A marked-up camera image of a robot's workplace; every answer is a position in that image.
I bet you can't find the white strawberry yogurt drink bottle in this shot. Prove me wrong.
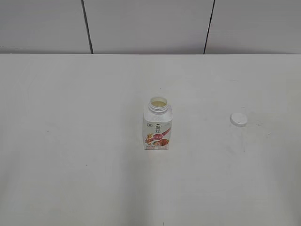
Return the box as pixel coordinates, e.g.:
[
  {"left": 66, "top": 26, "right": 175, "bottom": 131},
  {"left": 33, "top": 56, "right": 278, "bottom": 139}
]
[{"left": 142, "top": 97, "right": 173, "bottom": 150}]

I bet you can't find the white screw cap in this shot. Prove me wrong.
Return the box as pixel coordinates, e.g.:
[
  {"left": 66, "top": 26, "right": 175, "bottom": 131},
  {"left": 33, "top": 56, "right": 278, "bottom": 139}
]
[{"left": 230, "top": 113, "right": 248, "bottom": 127}]

